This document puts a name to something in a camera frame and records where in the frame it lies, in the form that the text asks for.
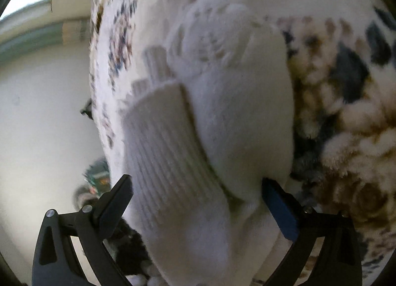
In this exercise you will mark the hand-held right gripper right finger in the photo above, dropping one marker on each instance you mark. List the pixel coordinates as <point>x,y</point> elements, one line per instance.
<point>281,208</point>

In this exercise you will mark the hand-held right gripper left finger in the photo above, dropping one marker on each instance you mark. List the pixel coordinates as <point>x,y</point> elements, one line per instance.
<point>114,205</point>

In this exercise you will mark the white knit sweater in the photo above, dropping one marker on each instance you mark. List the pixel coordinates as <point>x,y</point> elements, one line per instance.
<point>232,119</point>

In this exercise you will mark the teal storage rack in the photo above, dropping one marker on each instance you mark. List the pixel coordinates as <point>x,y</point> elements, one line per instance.
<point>97,176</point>

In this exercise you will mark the dark cloth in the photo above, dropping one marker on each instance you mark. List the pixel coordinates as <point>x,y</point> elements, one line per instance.
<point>130,249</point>

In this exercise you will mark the teal curtain with beige band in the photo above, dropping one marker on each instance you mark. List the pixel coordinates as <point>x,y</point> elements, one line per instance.
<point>40,38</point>

